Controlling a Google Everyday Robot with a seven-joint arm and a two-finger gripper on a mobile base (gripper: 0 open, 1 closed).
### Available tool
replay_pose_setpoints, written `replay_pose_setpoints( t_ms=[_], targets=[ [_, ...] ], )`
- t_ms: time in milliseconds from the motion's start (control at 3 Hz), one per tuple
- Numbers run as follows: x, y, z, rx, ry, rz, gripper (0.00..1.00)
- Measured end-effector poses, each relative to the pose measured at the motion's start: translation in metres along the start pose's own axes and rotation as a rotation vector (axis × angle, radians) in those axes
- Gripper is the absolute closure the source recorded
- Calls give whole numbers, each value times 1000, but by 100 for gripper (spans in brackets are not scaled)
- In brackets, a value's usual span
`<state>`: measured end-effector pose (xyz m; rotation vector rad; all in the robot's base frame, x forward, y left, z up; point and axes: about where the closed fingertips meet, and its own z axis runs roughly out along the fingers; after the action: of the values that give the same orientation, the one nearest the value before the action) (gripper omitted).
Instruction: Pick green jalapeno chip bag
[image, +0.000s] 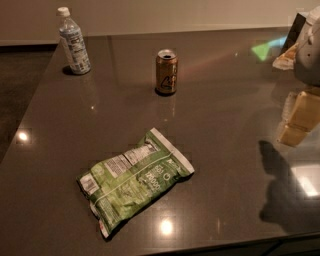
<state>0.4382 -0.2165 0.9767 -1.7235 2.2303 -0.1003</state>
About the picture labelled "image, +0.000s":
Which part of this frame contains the green jalapeno chip bag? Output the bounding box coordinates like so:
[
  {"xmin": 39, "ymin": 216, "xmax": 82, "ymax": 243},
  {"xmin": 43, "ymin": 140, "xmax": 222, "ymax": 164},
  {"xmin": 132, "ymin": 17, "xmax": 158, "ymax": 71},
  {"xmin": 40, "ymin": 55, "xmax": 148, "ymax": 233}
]
[{"xmin": 77, "ymin": 128, "xmax": 194, "ymax": 238}]

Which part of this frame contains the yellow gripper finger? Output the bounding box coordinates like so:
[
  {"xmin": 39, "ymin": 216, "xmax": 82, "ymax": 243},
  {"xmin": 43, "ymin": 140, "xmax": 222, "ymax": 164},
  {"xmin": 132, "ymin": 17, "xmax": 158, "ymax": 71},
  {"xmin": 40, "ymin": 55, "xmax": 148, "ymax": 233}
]
[
  {"xmin": 277, "ymin": 123, "xmax": 309, "ymax": 147},
  {"xmin": 285, "ymin": 91, "xmax": 320, "ymax": 131}
]

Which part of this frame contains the clear plastic water bottle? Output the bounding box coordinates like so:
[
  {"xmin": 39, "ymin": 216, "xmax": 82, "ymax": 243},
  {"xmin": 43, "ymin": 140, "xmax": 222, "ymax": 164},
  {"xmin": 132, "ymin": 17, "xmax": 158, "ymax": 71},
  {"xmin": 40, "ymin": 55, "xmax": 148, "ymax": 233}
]
[{"xmin": 57, "ymin": 7, "xmax": 91, "ymax": 75}]

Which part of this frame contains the gold soda can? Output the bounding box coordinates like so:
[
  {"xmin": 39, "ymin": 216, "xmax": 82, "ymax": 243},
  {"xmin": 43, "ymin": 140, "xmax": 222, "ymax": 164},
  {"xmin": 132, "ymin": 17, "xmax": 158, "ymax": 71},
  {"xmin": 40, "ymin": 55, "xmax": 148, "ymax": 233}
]
[{"xmin": 155, "ymin": 49, "xmax": 178, "ymax": 95}]

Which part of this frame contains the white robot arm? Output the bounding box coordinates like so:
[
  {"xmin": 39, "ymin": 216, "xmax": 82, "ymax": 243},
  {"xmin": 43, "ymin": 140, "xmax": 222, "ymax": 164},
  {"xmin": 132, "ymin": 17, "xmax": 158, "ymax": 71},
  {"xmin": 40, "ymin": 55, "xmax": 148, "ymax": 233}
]
[{"xmin": 273, "ymin": 6, "xmax": 320, "ymax": 147}]

